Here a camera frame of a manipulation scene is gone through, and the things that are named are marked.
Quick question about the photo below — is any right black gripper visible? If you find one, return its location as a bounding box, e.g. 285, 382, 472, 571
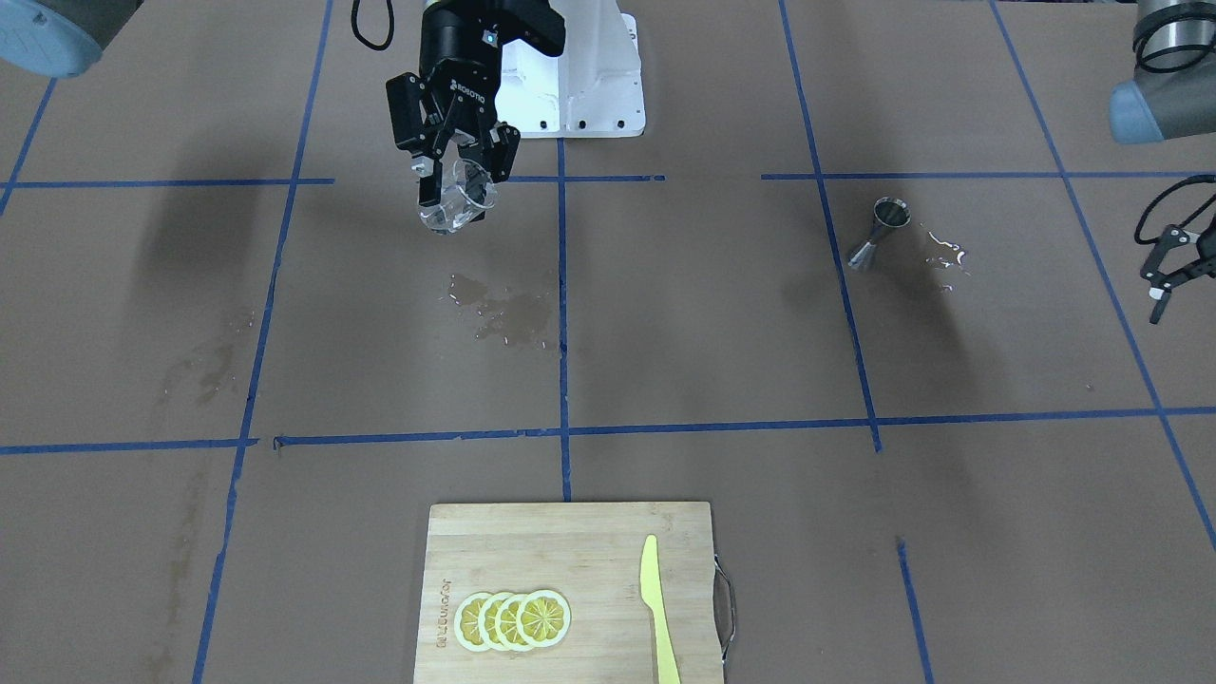
385, 9, 522, 208

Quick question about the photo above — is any clear glass cup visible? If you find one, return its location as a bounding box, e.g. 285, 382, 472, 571
418, 159, 499, 235

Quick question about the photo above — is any steel jigger measuring cup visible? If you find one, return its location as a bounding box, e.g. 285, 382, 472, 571
846, 196, 911, 271

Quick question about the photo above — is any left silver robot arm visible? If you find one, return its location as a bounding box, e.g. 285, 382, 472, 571
1108, 1, 1215, 325

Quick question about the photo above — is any wooden cutting board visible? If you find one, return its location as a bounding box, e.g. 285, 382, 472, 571
412, 501, 725, 683

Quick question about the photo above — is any lemon slice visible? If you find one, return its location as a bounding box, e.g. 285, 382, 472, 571
455, 592, 491, 654
516, 589, 572, 647
477, 592, 511, 651
492, 594, 533, 654

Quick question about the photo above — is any yellow plastic knife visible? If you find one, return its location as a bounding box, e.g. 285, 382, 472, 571
638, 534, 681, 683

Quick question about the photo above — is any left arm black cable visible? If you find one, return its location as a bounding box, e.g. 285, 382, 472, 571
1135, 175, 1216, 246

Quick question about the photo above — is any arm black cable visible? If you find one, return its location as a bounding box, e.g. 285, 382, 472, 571
350, 0, 396, 52
1135, 175, 1216, 246

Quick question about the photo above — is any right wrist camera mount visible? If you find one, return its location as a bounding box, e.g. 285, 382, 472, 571
482, 1, 565, 57

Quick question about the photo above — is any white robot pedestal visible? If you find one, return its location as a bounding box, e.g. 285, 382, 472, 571
495, 1, 647, 139

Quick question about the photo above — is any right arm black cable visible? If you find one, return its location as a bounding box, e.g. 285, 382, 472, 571
350, 0, 396, 52

